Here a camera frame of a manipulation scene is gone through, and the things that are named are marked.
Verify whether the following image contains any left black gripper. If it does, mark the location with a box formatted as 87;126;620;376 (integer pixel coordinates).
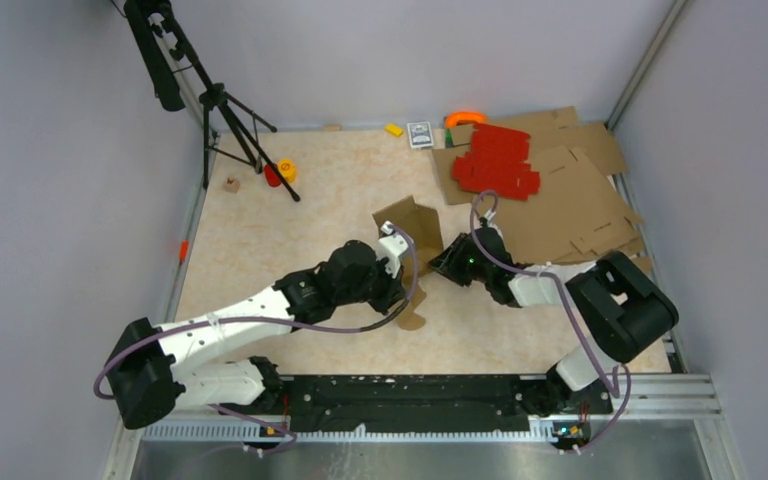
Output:
336;254;408;316

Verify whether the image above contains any brown cardboard box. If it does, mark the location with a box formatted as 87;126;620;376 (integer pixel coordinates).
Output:
372;196;443;331

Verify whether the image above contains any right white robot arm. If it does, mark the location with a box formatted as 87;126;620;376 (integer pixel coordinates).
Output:
428;227;679;416

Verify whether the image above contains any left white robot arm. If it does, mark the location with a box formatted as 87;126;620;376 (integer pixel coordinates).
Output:
93;234;418;430

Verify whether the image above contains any red cardboard box blank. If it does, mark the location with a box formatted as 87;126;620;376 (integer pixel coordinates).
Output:
452;124;541;201

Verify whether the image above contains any yellow and red toy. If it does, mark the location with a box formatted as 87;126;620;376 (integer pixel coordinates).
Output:
263;158;297;188

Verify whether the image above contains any playing card deck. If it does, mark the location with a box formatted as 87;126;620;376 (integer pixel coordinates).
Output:
406;121;434;150

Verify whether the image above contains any stack of brown cardboard blanks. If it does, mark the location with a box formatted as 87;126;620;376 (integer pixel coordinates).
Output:
431;105;656;274

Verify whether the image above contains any yellow block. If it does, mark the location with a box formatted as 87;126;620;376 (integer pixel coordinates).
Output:
384;123;404;137

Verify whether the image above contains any small wooden block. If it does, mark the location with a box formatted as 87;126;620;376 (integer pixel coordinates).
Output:
222;177;241;193

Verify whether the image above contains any small orange clip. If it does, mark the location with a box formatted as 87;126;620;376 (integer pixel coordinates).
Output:
178;240;190;263

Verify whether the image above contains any black tripod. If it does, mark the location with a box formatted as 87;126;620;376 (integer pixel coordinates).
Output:
118;0;301;202

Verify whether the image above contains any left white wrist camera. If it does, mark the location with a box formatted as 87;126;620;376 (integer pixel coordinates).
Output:
374;221;411;278

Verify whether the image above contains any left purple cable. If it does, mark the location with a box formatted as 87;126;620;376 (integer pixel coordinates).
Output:
93;221;420;458

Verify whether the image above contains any purple cable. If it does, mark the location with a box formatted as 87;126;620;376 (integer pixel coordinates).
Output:
93;221;420;458
468;190;634;452

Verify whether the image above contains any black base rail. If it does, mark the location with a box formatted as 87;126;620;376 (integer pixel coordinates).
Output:
222;374;614;446

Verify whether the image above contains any orange tape ring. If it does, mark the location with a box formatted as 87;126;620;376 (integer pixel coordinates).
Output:
444;110;490;130

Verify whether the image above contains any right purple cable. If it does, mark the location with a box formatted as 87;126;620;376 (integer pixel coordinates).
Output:
468;190;634;452

